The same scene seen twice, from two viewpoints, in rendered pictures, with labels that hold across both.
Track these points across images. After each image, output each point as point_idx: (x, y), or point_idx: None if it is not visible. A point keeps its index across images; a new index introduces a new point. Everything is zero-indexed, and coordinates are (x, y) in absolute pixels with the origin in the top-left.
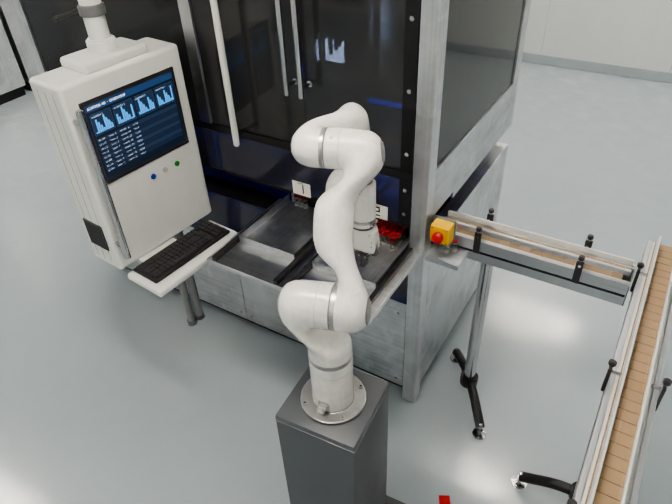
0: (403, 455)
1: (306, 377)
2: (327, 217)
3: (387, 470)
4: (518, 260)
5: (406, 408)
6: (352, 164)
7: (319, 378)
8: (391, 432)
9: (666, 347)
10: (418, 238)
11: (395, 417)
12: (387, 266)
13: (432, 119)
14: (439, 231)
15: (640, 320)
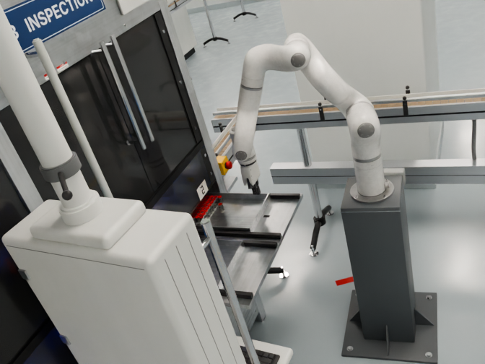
0: (313, 309)
1: (361, 205)
2: (335, 71)
3: (328, 315)
4: (230, 154)
5: (271, 317)
6: (311, 45)
7: (382, 162)
8: (296, 321)
9: (295, 105)
10: (221, 181)
11: (281, 321)
12: (242, 201)
13: (194, 89)
14: (225, 162)
15: (278, 113)
